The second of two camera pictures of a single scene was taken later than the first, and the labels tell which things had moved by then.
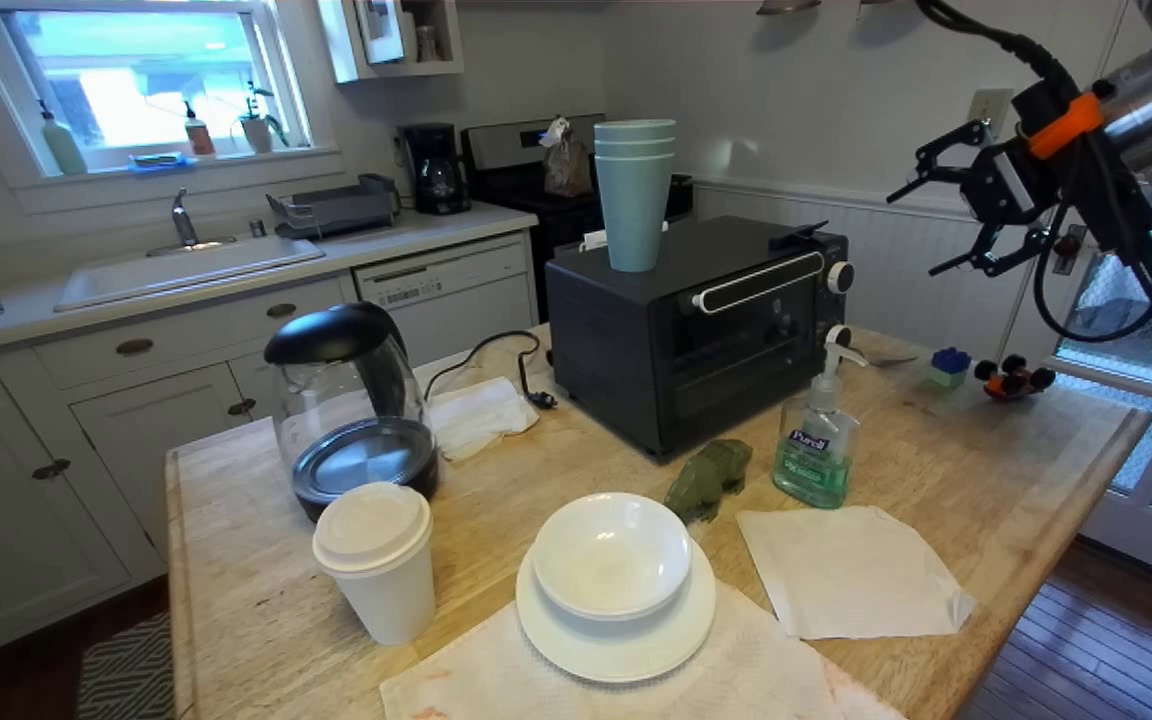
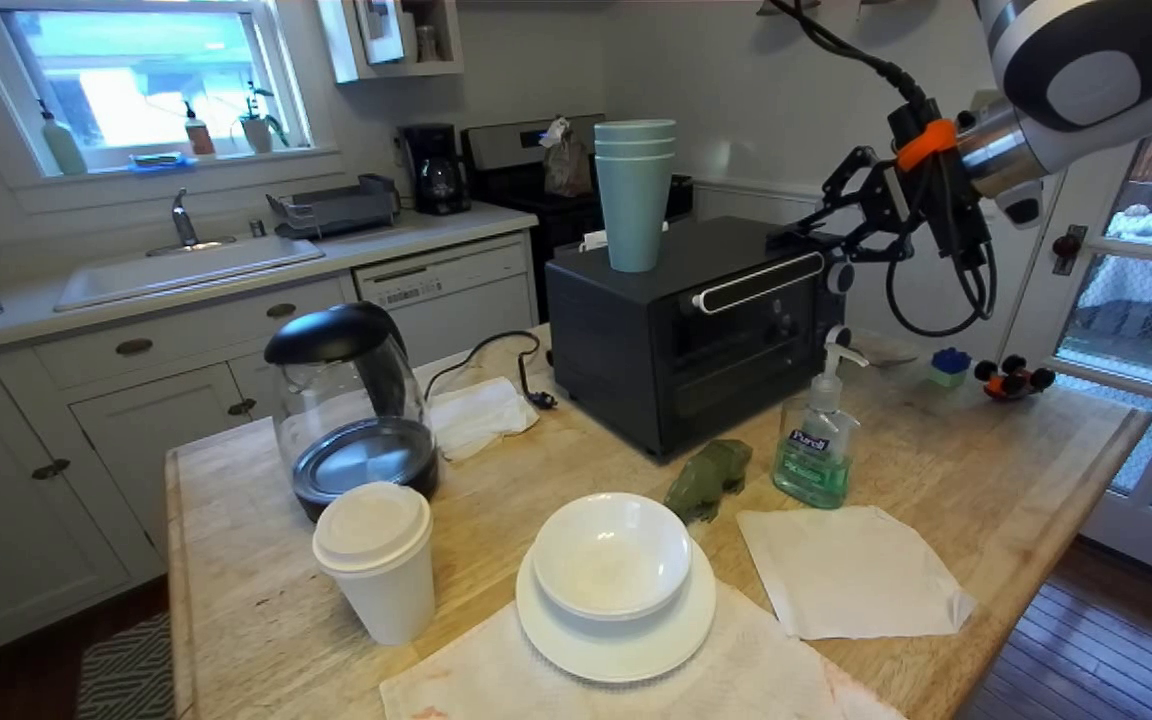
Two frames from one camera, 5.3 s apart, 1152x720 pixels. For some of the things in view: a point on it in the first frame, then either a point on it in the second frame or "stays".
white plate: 617,649 stays
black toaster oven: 729,336 stays
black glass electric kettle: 349,401 stays
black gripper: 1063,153 to 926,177
